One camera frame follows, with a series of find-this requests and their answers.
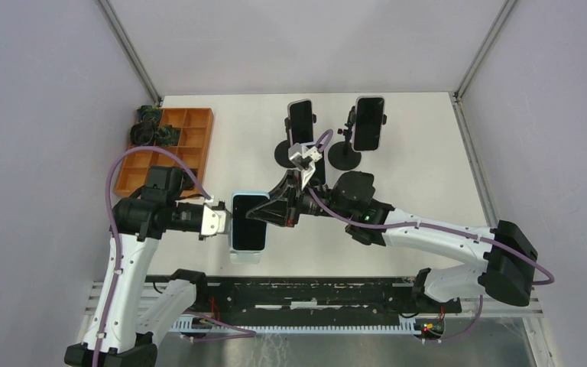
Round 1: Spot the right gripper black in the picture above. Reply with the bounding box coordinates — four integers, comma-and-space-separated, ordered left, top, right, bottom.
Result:
248, 167, 354, 226

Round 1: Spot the light blue cased phone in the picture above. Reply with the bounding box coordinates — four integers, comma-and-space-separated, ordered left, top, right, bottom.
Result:
229, 191, 269, 252

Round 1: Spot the silver white phone stand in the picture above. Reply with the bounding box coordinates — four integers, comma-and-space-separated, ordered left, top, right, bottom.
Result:
229, 248, 262, 265

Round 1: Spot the lilac cased phone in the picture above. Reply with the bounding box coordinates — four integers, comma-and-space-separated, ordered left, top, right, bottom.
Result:
309, 153, 326, 187

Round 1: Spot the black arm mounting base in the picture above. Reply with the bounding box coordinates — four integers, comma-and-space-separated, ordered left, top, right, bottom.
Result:
161, 275, 462, 328

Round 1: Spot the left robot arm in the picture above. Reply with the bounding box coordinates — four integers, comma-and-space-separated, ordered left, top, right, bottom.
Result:
64, 166, 231, 366

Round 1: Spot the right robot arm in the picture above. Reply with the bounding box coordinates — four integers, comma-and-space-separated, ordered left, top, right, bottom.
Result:
246, 170, 538, 312

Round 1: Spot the black rear left stand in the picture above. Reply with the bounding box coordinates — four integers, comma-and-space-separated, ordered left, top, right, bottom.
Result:
274, 117, 295, 169

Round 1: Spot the black stand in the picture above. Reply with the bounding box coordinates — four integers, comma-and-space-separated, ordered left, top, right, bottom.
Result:
329, 105, 388, 171
274, 117, 295, 169

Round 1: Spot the black rear right stand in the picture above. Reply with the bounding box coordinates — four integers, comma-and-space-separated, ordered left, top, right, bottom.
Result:
329, 105, 388, 171

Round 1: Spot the white cased rear left phone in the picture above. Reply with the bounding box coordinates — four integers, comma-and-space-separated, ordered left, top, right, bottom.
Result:
287, 99, 315, 145

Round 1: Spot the white cased phone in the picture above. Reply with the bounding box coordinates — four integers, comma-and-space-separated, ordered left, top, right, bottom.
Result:
287, 99, 315, 145
353, 96, 385, 151

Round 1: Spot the white cased rear right phone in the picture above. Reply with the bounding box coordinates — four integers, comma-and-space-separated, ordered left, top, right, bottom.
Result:
353, 96, 385, 151

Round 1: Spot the orange compartment tray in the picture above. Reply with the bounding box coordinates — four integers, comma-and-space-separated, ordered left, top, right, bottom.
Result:
115, 108, 214, 197

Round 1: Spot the green bundle at corner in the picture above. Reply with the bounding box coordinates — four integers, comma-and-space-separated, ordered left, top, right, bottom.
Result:
136, 105, 163, 125

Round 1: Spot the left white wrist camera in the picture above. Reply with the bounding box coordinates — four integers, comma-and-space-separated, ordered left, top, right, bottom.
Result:
203, 195, 226, 211

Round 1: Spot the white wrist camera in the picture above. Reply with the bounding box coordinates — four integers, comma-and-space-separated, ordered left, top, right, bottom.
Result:
203, 195, 226, 211
287, 143, 323, 172

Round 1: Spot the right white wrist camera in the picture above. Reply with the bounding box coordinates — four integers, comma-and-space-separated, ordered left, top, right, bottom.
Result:
287, 143, 323, 172

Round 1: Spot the green patterned cable bundle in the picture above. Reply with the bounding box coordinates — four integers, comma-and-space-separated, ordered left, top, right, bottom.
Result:
154, 124, 182, 147

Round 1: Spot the white slotted cable duct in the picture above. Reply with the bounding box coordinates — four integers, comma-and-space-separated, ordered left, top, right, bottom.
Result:
169, 315, 443, 338

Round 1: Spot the dark coiled cable bundle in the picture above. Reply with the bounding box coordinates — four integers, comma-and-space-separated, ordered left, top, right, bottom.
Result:
130, 121, 156, 147

